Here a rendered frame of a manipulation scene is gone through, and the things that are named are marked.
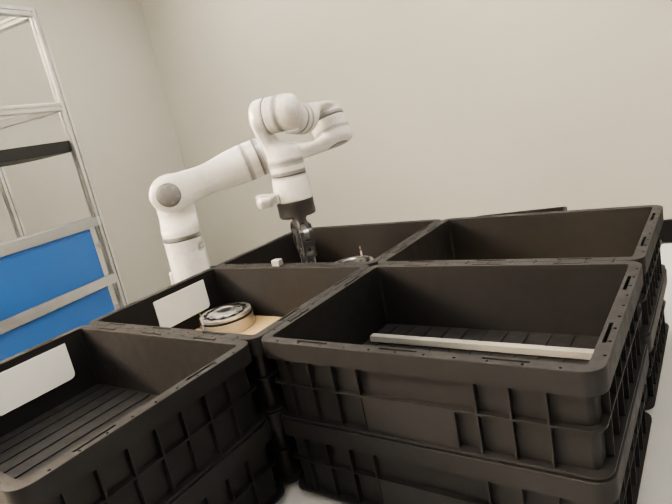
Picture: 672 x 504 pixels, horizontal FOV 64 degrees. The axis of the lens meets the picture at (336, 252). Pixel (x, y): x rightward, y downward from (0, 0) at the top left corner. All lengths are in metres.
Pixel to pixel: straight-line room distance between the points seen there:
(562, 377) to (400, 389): 0.18
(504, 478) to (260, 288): 0.64
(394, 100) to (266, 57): 1.10
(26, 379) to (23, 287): 1.97
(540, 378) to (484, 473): 0.13
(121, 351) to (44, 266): 2.09
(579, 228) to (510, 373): 0.59
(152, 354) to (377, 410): 0.37
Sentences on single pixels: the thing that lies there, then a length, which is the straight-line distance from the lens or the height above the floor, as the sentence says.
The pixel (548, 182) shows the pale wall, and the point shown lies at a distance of 3.99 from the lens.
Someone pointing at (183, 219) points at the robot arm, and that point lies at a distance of 1.38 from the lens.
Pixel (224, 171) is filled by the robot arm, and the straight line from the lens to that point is 1.31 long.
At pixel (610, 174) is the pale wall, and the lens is 3.98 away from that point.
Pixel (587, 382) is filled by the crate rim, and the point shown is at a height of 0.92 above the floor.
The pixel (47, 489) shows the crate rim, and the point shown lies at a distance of 0.57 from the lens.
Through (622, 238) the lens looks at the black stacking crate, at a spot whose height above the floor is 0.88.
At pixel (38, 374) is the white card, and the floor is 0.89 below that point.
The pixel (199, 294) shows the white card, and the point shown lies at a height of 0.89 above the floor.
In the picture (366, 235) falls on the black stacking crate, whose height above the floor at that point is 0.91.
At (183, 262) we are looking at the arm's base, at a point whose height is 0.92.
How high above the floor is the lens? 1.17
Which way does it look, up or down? 13 degrees down
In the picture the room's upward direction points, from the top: 12 degrees counter-clockwise
